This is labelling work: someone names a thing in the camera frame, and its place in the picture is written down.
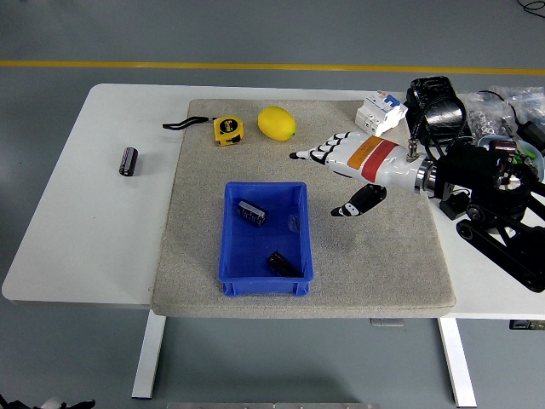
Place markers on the clear bag of washers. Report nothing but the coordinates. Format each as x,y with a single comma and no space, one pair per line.
485,115

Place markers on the yellow lemon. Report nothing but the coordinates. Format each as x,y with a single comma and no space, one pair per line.
276,123

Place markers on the yellow tape measure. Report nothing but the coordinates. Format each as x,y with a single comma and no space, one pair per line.
229,130

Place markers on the grey-brown mat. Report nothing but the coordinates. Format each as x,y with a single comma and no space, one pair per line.
191,191

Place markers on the black table control panel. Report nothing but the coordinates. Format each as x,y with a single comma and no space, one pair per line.
527,324

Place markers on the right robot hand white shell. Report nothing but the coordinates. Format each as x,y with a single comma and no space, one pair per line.
374,164

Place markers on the green small parts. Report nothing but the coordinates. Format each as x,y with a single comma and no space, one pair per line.
523,157

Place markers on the black wrapped pedal device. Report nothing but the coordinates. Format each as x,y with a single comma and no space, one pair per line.
449,117

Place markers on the blue plastic box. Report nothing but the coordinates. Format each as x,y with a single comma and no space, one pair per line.
255,247

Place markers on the black cylindrical battery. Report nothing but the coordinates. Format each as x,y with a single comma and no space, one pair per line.
252,212
128,162
282,264
504,145

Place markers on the light blue bowl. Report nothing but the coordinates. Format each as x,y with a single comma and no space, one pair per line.
540,159

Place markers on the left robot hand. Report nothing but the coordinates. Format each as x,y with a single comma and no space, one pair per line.
83,404

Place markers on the grey under-table bracket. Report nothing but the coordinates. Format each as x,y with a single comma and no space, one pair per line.
386,322

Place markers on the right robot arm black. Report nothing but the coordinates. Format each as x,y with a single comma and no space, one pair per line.
481,179

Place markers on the white circuit breaker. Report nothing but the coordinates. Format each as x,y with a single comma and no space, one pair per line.
379,113

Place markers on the white table leg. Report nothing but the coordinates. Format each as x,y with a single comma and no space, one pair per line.
149,362
457,362

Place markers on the clear plastic bag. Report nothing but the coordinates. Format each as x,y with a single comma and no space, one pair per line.
528,100

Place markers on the black power adapter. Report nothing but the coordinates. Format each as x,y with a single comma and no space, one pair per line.
534,134

